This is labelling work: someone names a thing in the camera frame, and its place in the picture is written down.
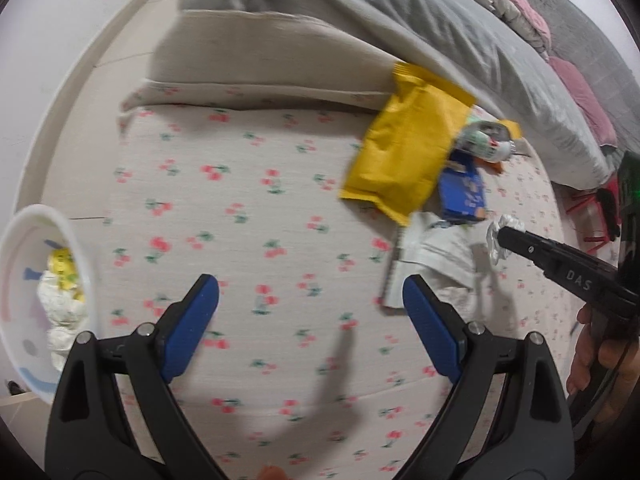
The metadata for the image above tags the cherry print bed sheet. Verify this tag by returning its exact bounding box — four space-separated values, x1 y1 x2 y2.
41 8 582 480

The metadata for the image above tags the red stool frame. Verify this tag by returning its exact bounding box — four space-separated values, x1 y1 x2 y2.
566 184 620 256

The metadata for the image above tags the yellow snack bag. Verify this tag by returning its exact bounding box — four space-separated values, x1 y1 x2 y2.
340 63 476 226

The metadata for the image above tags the grey duvet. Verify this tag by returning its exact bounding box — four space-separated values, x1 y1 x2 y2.
179 0 612 190

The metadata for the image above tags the white plastic trash bin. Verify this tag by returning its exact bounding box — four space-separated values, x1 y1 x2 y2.
1 204 101 404

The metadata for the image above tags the blue almond drink carton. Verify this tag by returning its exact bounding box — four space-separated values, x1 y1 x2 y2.
438 151 486 224

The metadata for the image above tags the pink grey quilt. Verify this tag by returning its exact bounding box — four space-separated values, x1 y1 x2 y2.
474 0 617 150

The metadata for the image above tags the white tissue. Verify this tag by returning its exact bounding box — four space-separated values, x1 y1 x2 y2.
485 212 526 266

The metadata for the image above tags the white AD milk bottle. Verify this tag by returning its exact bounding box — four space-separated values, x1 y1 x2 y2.
454 120 515 164

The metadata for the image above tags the crumpled trash in bin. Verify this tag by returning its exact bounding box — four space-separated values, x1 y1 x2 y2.
37 247 88 372

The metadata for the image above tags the person's right hand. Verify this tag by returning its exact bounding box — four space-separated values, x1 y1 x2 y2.
566 304 640 424

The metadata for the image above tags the grey pillow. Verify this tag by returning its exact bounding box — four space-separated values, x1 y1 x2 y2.
527 0 639 157

